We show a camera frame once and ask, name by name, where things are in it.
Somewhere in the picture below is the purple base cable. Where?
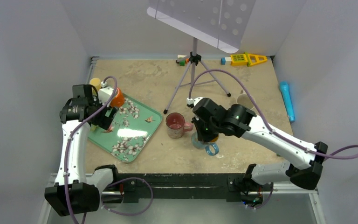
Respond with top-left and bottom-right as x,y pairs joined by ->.
101,177 -> 154,217

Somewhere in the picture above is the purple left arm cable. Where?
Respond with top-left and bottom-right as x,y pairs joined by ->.
63,76 -> 118,224

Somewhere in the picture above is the blue white toy block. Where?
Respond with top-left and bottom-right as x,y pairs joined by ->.
220,56 -> 232,65

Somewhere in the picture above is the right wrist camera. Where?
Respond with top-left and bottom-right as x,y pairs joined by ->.
186,97 -> 204,108

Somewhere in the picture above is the yellow mug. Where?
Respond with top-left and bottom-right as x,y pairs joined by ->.
89,78 -> 102,92

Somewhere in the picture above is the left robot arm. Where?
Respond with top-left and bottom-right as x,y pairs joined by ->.
44,84 -> 120,217

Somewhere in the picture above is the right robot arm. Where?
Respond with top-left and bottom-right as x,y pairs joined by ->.
187,97 -> 328,190

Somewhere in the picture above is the blue butterfly mug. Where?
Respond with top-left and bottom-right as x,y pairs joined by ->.
191,133 -> 220,156

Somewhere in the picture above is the pink skull mug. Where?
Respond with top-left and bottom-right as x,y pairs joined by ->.
165,112 -> 193,139

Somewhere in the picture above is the orange mug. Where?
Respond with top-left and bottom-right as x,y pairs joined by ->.
110,87 -> 125,108

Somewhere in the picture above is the green floral tray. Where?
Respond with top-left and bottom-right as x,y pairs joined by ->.
89,94 -> 163,163

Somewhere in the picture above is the white music stand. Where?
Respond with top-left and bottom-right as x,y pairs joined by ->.
147,0 -> 256,114

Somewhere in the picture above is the yellow green toy ramp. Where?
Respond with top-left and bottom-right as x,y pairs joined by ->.
245,52 -> 268,67

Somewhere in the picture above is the lime green mug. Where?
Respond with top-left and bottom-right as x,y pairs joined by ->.
90,124 -> 99,132

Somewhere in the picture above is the cream coral shell mug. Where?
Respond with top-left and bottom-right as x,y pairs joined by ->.
236,90 -> 255,110

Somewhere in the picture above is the yellow toy grid block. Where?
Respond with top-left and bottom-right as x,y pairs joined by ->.
230,54 -> 248,67

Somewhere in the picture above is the blue toy flashlight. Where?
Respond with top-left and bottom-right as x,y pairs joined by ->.
279,81 -> 295,122

